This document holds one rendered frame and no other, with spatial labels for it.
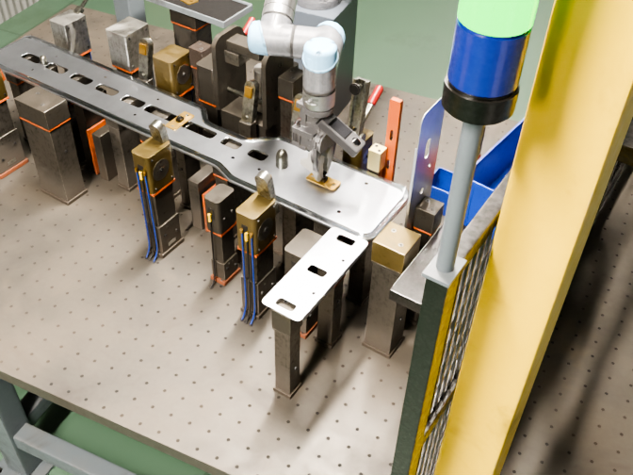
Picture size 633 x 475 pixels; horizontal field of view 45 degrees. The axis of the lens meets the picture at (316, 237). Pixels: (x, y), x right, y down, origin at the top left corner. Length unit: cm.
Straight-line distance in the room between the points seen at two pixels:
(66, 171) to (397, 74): 241
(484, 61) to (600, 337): 145
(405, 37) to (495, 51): 398
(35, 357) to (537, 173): 140
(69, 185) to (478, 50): 178
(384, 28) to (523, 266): 382
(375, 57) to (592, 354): 278
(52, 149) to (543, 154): 162
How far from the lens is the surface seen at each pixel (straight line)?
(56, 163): 229
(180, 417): 181
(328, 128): 176
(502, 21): 69
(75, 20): 255
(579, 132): 87
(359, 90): 186
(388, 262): 167
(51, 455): 239
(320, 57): 167
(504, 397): 120
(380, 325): 184
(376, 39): 463
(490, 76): 72
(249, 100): 210
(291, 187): 188
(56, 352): 198
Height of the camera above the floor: 219
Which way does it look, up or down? 43 degrees down
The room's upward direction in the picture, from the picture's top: 2 degrees clockwise
